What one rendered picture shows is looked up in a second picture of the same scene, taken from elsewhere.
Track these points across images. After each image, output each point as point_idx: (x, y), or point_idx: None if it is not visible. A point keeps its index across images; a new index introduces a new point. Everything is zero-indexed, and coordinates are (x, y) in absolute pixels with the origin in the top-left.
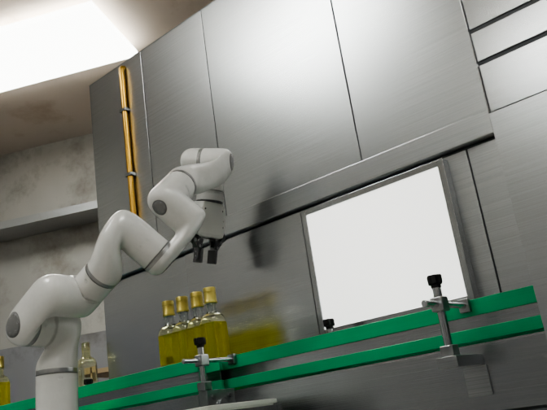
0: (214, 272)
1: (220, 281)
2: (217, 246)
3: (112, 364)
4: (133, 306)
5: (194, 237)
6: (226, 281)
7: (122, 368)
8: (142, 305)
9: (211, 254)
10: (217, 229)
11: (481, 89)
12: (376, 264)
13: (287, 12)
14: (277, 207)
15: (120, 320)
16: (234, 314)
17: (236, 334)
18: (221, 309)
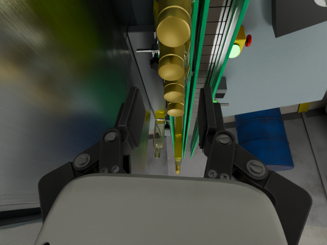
0: (84, 134)
1: (83, 107)
2: (111, 142)
3: (147, 135)
4: (136, 167)
5: (261, 182)
6: (74, 91)
7: (146, 128)
8: (134, 163)
9: (137, 126)
10: (106, 230)
11: None
12: None
13: None
14: None
15: (142, 162)
16: (86, 24)
17: (96, 0)
18: (99, 63)
